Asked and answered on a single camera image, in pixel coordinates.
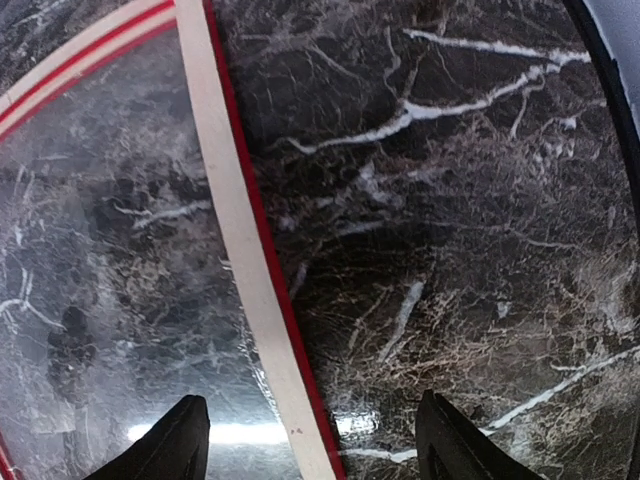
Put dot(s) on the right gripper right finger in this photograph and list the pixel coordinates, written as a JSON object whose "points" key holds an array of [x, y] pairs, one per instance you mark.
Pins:
{"points": [[449, 446]]}

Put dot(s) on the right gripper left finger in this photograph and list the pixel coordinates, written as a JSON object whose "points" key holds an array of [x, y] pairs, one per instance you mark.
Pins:
{"points": [[176, 447]]}

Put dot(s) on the red wooden picture frame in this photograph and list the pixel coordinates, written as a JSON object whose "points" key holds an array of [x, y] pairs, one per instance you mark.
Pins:
{"points": [[240, 215]]}

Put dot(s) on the clear acrylic sheet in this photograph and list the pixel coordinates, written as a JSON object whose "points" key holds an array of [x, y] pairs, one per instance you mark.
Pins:
{"points": [[117, 294]]}

